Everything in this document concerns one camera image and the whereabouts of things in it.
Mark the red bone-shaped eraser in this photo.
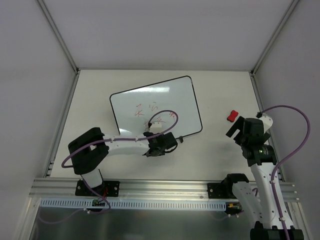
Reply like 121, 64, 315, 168
226, 110, 239, 123

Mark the white whiteboard black frame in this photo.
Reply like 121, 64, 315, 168
109, 75, 203, 138

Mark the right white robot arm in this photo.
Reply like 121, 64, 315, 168
223, 115, 304, 240

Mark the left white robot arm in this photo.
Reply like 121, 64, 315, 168
68, 127, 178, 196

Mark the small green circuit board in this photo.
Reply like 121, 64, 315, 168
92, 199, 106, 207

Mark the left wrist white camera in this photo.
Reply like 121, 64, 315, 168
147, 121, 165, 134

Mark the wrist white camera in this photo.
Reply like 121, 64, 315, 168
256, 112, 274, 133
147, 121, 165, 134

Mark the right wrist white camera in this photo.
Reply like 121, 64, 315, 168
256, 112, 274, 133

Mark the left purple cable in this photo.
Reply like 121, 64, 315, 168
61, 109, 180, 213

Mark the right corner aluminium post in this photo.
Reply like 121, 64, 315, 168
250, 0, 301, 76

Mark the corner aluminium post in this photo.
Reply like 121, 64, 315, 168
35, 0, 79, 74
250, 0, 301, 76

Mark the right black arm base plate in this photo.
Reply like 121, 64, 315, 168
206, 182, 236, 200

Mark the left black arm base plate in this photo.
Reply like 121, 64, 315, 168
75, 180, 120, 197

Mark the yellow connector with wires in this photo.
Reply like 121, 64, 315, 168
227, 202, 242, 211

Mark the white slotted cable duct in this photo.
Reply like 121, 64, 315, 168
39, 198, 227, 212

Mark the left table edge aluminium rail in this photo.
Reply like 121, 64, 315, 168
42, 70, 81, 178

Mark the front aluminium rail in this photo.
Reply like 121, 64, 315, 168
29, 176, 300, 201

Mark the left corner aluminium post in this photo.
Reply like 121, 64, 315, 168
35, 0, 79, 74

